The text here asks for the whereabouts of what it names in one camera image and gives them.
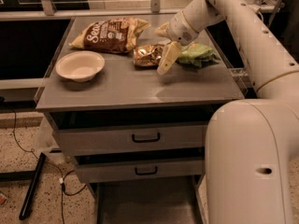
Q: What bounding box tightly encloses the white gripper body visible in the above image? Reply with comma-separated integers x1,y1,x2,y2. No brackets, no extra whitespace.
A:
166,11,199,46

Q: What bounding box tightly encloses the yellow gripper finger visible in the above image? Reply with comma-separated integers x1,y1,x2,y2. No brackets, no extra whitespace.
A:
157,41,182,75
155,22,169,37

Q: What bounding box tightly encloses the orange gold snack bag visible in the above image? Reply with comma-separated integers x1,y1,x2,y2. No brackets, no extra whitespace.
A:
134,44,164,67

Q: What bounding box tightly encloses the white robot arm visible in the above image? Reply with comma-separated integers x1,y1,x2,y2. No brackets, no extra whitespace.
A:
156,0,299,224

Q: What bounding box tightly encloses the grey drawer cabinet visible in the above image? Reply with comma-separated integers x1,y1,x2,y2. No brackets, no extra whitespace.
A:
35,13,246,224

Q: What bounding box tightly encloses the grey top drawer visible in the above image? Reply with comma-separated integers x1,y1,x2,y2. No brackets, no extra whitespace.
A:
53,105,216,156

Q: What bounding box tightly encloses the grey drawer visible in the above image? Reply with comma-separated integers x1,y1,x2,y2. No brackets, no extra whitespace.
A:
76,147,205,183
94,176,208,224
53,105,216,156

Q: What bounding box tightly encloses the grey middle drawer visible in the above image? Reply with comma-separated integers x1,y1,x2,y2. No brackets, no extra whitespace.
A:
76,147,205,183

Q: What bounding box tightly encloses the grey bottom drawer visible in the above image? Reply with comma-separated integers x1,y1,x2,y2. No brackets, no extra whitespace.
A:
94,176,208,224

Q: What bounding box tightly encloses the green snack bag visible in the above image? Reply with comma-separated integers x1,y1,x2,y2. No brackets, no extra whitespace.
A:
177,42,221,68

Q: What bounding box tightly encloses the brown chip bag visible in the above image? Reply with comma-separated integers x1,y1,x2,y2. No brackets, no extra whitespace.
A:
70,17,150,54

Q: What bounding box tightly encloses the white paper bowl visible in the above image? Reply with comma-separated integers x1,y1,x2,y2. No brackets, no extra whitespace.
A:
55,51,105,82

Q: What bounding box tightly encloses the black metal floor leg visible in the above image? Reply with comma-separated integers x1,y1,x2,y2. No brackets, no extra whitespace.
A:
19,153,46,220

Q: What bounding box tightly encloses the black floor cable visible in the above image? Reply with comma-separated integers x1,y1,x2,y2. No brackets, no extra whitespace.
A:
6,105,88,224

